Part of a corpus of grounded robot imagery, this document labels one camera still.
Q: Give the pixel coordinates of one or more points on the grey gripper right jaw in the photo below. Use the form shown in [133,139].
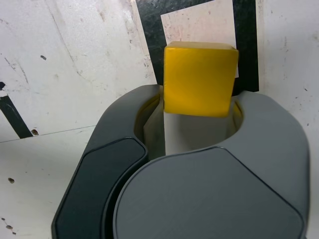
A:
[211,199]

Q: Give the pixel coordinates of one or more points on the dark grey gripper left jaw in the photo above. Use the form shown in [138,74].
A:
[99,174]

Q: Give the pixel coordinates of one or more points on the yellow cube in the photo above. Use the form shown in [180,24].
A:
[199,79]

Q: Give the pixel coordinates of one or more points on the black tape square outline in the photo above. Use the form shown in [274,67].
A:
[149,25]

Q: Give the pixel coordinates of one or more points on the black tape strip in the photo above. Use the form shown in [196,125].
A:
[12,114]

